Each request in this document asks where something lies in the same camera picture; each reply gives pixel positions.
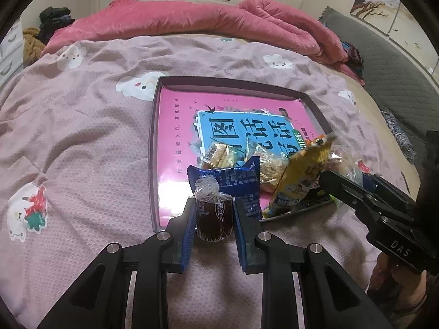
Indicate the blue cookie packet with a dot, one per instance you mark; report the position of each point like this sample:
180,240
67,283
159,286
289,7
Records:
240,183

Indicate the printed lilac bedsheet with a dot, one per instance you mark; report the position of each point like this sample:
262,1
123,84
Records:
85,126

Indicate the pink quilt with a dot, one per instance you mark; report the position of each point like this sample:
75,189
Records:
205,17

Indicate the white drawer unit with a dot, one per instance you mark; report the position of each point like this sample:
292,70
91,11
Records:
10,54

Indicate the long yellow snack bar packet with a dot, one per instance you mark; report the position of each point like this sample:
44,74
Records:
298,181

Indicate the small square pastry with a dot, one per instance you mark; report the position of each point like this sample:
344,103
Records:
219,154

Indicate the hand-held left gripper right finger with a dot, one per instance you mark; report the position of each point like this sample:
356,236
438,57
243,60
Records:
241,236

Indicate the pink and blue book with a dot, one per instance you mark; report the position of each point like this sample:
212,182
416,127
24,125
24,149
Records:
178,126

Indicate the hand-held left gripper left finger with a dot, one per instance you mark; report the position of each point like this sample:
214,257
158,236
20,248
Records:
188,233

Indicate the dark floral cloth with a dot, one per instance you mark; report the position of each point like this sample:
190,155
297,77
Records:
398,133

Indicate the person's right hand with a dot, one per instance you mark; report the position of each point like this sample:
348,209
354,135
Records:
387,281

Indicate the clear packet of nut brittle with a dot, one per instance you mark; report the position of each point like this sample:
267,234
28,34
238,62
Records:
271,173

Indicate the grey padded headboard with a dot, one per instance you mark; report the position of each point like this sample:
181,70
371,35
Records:
394,75

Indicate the striped folded clothes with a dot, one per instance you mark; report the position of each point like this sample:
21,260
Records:
353,58

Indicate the brown cake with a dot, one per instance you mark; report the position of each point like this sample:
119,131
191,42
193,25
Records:
214,219

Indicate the tan knitted throw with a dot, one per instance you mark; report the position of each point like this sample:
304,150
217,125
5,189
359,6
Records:
34,46

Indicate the pale yellow snack packet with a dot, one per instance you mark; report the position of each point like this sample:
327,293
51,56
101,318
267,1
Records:
346,166

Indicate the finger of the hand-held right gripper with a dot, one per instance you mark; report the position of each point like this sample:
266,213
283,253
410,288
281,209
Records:
343,186
372,180

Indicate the dark shallow box tray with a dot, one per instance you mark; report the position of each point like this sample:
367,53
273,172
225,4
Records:
240,84

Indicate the dark clothes pile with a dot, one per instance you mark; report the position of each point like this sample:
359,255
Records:
55,24

